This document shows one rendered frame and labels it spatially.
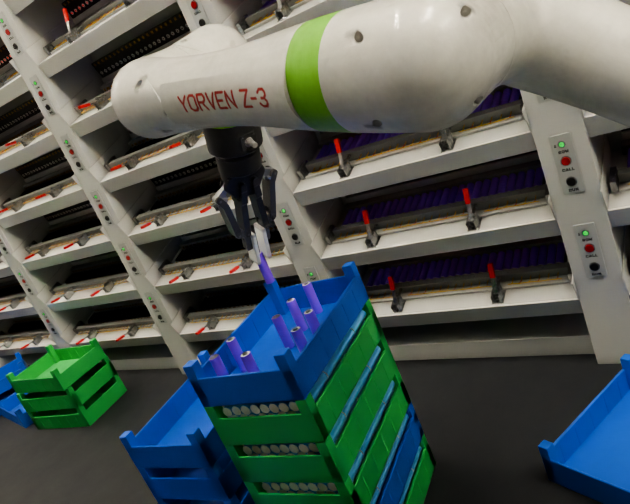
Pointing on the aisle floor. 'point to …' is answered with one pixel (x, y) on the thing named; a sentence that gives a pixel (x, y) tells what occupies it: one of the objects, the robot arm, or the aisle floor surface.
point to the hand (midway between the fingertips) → (257, 243)
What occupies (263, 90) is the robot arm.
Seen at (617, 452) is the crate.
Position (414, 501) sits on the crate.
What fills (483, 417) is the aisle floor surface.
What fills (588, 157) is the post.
